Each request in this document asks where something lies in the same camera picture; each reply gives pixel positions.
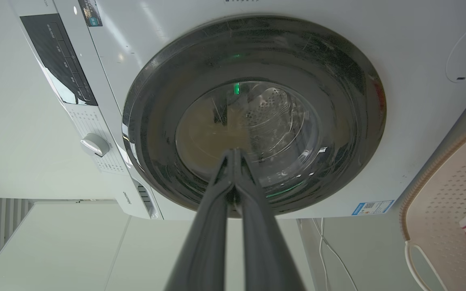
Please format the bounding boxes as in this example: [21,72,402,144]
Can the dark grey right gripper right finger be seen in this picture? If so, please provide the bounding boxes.
[233,148,307,291]

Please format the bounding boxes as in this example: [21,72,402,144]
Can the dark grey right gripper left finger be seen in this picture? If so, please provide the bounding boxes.
[164,149,235,291]

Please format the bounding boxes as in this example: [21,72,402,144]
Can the beige perforated laundry basket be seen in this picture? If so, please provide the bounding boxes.
[399,125,466,291]

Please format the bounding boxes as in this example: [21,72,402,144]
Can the blue energy label sticker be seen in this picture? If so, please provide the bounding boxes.
[351,199,395,216]

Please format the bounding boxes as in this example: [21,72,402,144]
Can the silver washing machine dial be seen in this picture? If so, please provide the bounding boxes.
[80,133,110,158]

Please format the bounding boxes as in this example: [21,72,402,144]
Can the dark round washing machine door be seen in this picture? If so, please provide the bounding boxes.
[122,15,387,219]

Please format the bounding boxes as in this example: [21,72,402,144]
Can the white front-load washing machine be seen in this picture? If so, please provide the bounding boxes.
[10,0,466,221]

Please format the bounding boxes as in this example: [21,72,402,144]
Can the black washing machine control panel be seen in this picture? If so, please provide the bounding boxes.
[19,13,98,107]

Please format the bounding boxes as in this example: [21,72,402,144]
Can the white power cable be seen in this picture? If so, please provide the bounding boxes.
[311,218,359,291]

